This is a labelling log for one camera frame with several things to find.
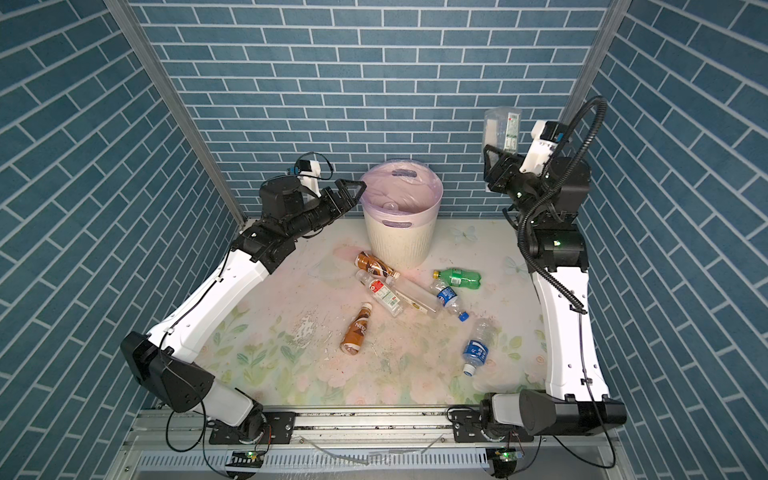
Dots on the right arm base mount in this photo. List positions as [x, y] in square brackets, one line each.
[470, 426]

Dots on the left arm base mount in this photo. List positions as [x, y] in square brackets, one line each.
[262, 428]

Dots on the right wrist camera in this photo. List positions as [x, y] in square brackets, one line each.
[546, 135]

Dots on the clear bottle red white label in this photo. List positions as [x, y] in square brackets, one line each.
[382, 293]

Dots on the green soda bottle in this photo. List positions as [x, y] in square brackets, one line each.
[462, 278]

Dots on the frosted clear tall bottle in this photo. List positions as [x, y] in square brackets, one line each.
[416, 296]

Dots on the water bottle blue label white cap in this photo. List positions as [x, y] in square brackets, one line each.
[477, 348]

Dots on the clear bottle green cap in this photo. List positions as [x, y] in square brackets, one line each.
[502, 128]

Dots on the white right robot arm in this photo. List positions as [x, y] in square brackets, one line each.
[575, 399]

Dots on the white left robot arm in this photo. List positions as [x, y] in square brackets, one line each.
[163, 360]

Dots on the white bin with pink liner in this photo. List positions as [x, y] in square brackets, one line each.
[400, 204]

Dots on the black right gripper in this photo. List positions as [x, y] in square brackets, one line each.
[505, 171]

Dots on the brown drink bottle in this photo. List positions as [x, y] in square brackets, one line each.
[357, 329]
[373, 265]

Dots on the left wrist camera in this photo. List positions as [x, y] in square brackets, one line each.
[309, 173]

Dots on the aluminium front rail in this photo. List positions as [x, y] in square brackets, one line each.
[344, 427]

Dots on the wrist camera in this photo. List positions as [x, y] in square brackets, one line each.
[546, 135]
[309, 173]

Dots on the clear bottle blue cap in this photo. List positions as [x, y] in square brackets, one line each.
[449, 299]

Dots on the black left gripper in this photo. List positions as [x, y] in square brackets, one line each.
[345, 203]

